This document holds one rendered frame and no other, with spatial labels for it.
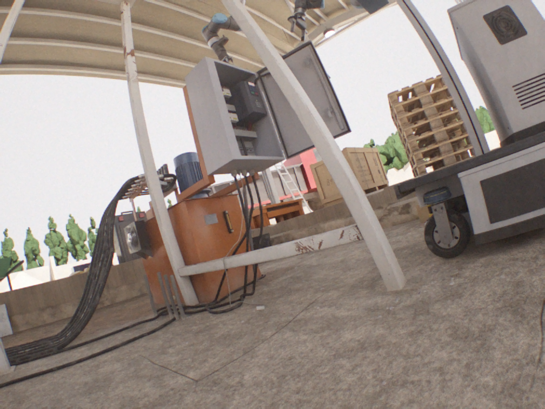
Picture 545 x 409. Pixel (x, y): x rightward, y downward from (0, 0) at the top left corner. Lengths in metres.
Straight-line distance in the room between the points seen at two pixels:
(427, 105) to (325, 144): 2.46
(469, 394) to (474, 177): 0.65
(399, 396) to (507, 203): 0.65
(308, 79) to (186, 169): 1.07
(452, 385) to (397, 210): 2.03
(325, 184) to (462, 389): 4.21
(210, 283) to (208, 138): 0.79
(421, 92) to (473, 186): 2.44
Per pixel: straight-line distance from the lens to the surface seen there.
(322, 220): 2.69
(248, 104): 1.52
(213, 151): 1.30
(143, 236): 1.93
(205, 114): 1.37
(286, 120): 1.55
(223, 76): 1.67
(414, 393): 0.47
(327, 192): 4.46
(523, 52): 1.06
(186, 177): 1.98
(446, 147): 3.17
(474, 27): 1.08
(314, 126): 0.86
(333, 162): 0.83
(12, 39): 6.23
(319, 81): 1.52
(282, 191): 10.25
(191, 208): 1.57
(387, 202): 2.42
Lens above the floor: 0.31
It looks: 5 degrees up
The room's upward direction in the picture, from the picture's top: 17 degrees counter-clockwise
